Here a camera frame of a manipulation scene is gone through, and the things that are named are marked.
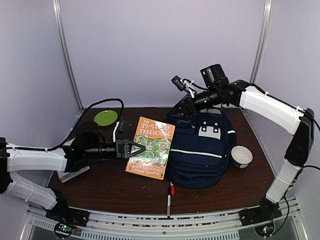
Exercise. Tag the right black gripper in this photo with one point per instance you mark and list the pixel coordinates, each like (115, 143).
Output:
(182, 105)

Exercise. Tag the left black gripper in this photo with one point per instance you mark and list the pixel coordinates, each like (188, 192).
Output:
(122, 148)

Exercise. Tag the orange Treehouse book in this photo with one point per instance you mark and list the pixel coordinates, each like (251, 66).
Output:
(157, 138)

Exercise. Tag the navy blue backpack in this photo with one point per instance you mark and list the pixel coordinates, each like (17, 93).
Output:
(200, 151)

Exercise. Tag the white coffee cover book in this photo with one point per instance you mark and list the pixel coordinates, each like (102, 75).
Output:
(66, 176)

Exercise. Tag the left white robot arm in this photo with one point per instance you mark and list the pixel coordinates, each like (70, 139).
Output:
(14, 158)

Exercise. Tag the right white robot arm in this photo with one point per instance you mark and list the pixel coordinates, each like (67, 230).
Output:
(297, 122)

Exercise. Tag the green plate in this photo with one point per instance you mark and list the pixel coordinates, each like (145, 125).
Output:
(105, 118)

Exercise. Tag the red capped marker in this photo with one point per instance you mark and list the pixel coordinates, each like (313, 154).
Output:
(172, 189)

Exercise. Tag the black capped marker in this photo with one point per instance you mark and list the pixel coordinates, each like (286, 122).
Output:
(168, 211)

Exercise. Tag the white teal bowl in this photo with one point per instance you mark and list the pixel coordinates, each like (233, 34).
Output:
(241, 157)

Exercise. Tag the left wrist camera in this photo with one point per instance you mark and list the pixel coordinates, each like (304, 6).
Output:
(119, 128)

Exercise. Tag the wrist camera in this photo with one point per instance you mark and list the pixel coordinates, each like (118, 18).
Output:
(119, 128)
(184, 85)

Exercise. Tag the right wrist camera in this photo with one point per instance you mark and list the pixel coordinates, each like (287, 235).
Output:
(184, 85)

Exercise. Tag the right aluminium frame post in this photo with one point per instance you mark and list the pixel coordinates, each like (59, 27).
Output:
(262, 41)

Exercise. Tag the aluminium frame post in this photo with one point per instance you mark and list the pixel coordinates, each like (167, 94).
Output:
(262, 41)
(65, 53)

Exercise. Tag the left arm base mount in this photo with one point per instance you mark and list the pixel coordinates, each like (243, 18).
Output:
(67, 221)

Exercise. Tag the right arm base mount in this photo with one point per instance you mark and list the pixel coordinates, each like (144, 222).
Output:
(261, 218)

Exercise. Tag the aluminium front rail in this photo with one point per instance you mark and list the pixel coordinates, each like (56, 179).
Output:
(219, 225)

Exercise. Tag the left aluminium frame post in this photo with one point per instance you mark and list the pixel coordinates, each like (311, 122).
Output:
(65, 53)

